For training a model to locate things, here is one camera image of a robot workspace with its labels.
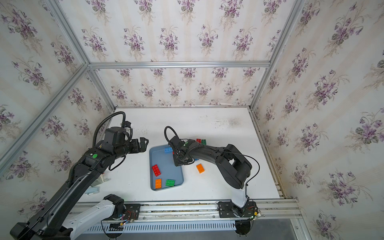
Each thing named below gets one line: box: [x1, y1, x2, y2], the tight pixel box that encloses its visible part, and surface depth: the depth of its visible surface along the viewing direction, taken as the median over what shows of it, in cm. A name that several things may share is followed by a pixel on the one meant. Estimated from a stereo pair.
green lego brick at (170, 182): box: [165, 179, 176, 187], surface depth 82 cm
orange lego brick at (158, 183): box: [155, 178, 162, 189], surface depth 82 cm
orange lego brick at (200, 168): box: [196, 163, 205, 174], surface depth 88 cm
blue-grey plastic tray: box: [149, 144, 184, 191], surface depth 88 cm
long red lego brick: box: [152, 164, 162, 177], surface depth 87 cm
